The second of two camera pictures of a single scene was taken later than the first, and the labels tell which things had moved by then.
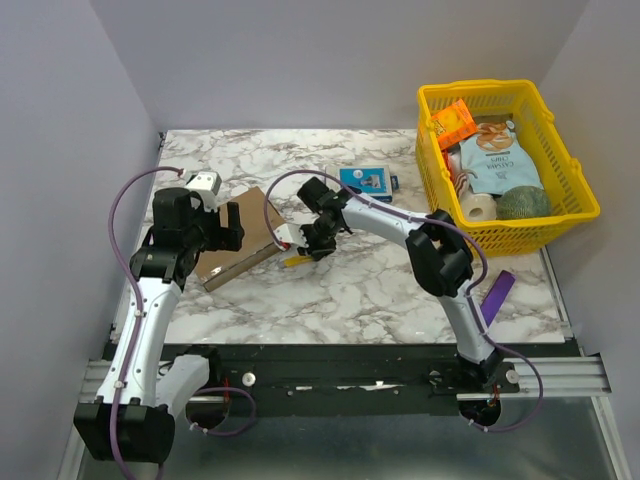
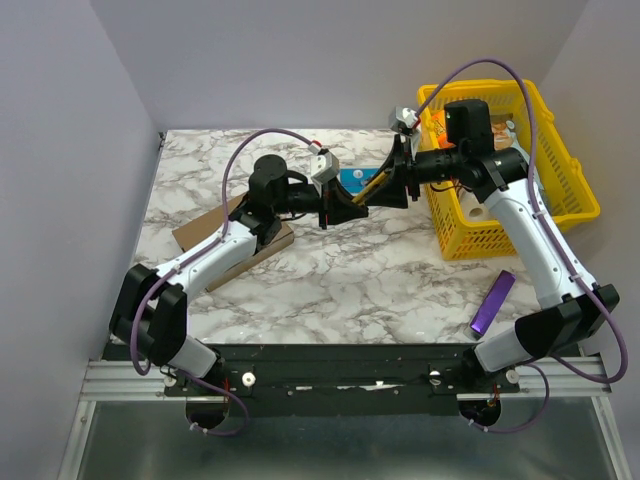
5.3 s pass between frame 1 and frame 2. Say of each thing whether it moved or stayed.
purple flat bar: stayed
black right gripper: moved
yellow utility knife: moved
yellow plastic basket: stayed
